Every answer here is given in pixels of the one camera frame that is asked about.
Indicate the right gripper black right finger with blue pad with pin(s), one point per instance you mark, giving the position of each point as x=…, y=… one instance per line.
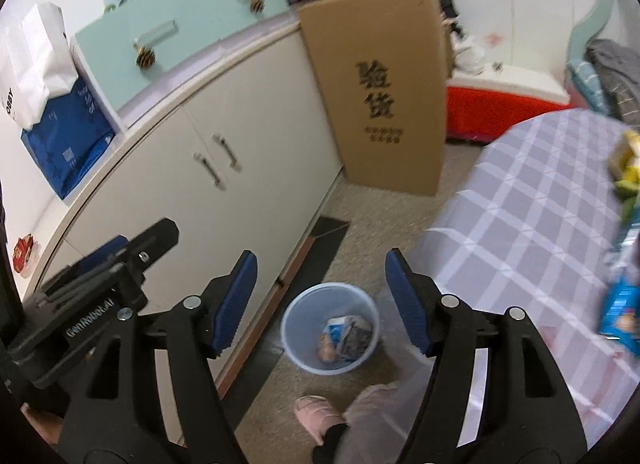
x=495, y=395

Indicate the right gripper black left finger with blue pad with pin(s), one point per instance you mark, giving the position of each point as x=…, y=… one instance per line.
x=115, y=414

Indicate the white orange plastic bag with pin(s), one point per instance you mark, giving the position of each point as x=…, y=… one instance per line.
x=344, y=339

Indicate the light blue trash bin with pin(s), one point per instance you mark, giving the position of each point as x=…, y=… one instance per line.
x=306, y=316

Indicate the blue snack packet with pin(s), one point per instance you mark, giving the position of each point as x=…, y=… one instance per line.
x=620, y=310

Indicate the blue paper bag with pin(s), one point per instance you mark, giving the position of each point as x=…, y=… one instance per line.
x=71, y=136

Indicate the grey checked bed sheet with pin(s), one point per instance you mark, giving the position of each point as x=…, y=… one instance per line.
x=531, y=228

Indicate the pink slipper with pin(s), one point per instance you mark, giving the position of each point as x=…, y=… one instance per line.
x=317, y=416

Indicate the beige two-door cabinet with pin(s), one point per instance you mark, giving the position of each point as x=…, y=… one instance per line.
x=266, y=103

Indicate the white paper bag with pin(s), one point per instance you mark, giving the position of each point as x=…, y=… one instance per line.
x=36, y=64

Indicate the mint green drawer unit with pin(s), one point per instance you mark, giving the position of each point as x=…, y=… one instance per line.
x=175, y=29

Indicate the red bed base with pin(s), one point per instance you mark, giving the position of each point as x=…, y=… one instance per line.
x=483, y=115

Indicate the white clothes pile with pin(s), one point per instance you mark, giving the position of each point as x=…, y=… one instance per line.
x=466, y=55

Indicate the folded grey blanket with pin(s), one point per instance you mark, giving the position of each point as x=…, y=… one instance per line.
x=618, y=68

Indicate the tall brown cardboard box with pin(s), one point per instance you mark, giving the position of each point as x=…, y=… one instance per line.
x=381, y=67

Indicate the left metal cabinet handle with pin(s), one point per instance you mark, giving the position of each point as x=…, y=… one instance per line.
x=204, y=161

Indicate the metal cabinet handle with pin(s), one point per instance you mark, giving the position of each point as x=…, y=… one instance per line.
x=222, y=142
x=204, y=161

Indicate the right metal cabinet handle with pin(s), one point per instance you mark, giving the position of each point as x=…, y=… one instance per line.
x=222, y=142

